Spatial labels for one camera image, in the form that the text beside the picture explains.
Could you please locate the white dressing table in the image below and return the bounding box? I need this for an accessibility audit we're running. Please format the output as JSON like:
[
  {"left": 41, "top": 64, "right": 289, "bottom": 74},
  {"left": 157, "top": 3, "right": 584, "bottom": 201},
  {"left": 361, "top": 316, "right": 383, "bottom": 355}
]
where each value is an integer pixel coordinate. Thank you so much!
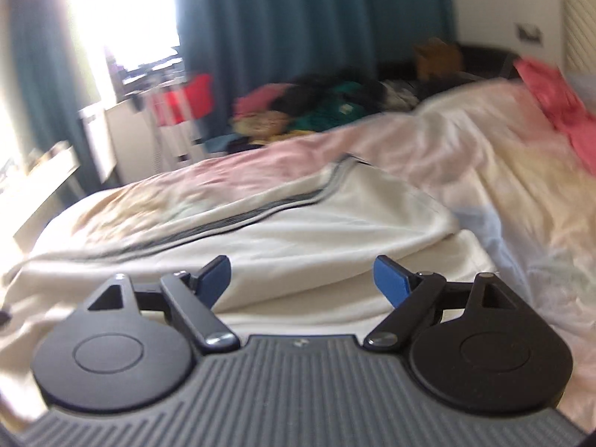
[{"left": 0, "top": 142, "right": 81, "bottom": 244}]

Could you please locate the garment steamer stand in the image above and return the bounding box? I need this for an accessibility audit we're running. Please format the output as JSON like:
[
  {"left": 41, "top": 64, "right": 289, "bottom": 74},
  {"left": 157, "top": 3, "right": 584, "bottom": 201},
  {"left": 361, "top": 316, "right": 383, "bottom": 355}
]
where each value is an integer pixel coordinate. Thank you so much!
[{"left": 140, "top": 68, "right": 196, "bottom": 165}]

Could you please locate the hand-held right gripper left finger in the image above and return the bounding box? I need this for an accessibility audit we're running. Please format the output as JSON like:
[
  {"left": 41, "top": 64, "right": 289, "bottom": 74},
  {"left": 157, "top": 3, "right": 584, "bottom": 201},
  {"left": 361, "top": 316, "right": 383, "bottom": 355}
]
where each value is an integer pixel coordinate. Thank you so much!
[{"left": 86, "top": 255, "right": 240, "bottom": 354}]

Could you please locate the pink clothing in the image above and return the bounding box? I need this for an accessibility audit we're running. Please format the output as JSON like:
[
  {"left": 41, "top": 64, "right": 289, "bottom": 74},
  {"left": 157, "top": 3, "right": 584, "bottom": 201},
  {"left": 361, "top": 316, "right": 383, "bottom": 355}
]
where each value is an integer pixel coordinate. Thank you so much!
[{"left": 232, "top": 82, "right": 292, "bottom": 122}]

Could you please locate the red cloth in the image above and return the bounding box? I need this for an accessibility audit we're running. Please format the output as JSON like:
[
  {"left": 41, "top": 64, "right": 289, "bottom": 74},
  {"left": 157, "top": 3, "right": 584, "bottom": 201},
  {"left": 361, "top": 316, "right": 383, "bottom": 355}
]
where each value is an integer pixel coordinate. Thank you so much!
[{"left": 151, "top": 73, "right": 215, "bottom": 127}]

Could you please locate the blue clothing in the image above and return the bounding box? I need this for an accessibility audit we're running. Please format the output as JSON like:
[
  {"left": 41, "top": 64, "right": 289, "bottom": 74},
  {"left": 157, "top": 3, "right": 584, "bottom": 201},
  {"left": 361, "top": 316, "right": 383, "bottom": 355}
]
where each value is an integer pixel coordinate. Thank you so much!
[{"left": 204, "top": 132, "right": 262, "bottom": 155}]

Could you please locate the black headboard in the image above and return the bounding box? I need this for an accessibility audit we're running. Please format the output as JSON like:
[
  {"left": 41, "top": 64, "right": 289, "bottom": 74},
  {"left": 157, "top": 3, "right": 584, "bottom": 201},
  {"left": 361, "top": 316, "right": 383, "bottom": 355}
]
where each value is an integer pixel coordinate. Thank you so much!
[{"left": 377, "top": 41, "right": 523, "bottom": 85}]

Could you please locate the wall socket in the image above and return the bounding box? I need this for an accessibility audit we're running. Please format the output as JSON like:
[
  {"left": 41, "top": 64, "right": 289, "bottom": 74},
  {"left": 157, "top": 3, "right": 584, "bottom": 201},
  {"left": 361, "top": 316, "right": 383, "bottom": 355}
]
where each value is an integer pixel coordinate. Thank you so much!
[{"left": 514, "top": 22, "right": 545, "bottom": 45}]

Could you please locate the pink pillow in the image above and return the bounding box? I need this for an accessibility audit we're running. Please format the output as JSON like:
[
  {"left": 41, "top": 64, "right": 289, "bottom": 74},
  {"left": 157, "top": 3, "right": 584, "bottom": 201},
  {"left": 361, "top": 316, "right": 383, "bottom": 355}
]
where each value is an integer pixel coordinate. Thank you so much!
[{"left": 514, "top": 55, "right": 596, "bottom": 176}]

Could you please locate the white slatted wall panel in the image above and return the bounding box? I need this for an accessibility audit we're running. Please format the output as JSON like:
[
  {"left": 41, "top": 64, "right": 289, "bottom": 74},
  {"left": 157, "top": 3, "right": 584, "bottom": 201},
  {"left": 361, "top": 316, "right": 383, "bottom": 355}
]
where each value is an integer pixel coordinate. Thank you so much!
[{"left": 561, "top": 0, "right": 596, "bottom": 76}]

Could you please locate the brown paper bag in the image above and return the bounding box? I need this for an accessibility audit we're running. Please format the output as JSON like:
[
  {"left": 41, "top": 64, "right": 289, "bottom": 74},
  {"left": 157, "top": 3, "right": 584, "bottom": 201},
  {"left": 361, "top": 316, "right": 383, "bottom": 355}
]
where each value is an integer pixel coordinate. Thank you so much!
[{"left": 414, "top": 37, "right": 465, "bottom": 80}]

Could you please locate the pastel pink blanket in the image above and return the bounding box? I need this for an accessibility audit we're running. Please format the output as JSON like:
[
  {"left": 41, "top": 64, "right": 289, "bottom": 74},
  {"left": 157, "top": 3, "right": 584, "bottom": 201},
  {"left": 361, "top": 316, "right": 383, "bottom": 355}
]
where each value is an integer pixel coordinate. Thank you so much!
[{"left": 0, "top": 77, "right": 596, "bottom": 429}]

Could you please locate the black white patterned cloth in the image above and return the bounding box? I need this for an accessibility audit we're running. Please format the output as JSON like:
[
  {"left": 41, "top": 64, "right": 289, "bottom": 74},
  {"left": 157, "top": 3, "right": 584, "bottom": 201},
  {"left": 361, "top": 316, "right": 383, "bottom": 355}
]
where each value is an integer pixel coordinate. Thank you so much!
[{"left": 379, "top": 79, "right": 422, "bottom": 111}]

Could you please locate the blue curtain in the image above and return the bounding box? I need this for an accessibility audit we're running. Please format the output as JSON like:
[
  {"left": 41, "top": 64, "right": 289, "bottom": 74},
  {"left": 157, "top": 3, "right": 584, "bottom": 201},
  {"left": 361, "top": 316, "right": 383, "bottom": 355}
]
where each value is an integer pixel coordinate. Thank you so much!
[
  {"left": 172, "top": 0, "right": 460, "bottom": 104},
  {"left": 8, "top": 0, "right": 106, "bottom": 188}
]

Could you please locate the black clothing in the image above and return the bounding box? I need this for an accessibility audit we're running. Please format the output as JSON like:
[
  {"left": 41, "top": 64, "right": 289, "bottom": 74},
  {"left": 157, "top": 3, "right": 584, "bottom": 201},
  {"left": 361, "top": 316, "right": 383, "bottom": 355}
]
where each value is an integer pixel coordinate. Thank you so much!
[{"left": 274, "top": 67, "right": 387, "bottom": 113}]

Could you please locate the window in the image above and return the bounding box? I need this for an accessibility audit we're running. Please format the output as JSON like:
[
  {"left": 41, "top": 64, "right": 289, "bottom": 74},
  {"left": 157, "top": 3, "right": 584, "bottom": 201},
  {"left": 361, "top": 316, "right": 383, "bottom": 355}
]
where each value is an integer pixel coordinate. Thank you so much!
[{"left": 60, "top": 0, "right": 185, "bottom": 85}]

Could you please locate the orange patterned cloth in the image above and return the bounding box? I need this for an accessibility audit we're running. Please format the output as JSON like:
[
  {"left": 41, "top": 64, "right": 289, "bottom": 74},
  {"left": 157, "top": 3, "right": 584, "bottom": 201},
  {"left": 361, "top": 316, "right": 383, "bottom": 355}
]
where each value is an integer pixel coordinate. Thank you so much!
[{"left": 232, "top": 111, "right": 290, "bottom": 139}]

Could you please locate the cream white garment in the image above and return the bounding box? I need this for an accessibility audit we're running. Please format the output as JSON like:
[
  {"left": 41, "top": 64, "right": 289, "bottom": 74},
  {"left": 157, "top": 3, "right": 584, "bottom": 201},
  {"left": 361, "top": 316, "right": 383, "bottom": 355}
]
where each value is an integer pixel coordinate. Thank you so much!
[{"left": 0, "top": 156, "right": 497, "bottom": 336}]

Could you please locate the green clothing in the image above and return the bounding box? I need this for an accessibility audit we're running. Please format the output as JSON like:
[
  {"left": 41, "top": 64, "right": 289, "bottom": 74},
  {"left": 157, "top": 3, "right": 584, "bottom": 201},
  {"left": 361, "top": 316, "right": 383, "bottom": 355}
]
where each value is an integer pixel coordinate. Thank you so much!
[{"left": 291, "top": 81, "right": 374, "bottom": 134}]

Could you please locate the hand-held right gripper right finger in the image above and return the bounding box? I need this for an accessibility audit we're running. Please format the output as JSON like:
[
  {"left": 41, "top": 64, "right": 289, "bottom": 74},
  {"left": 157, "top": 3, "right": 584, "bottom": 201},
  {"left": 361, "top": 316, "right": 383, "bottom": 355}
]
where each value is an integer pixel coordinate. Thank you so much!
[{"left": 363, "top": 255, "right": 519, "bottom": 351}]

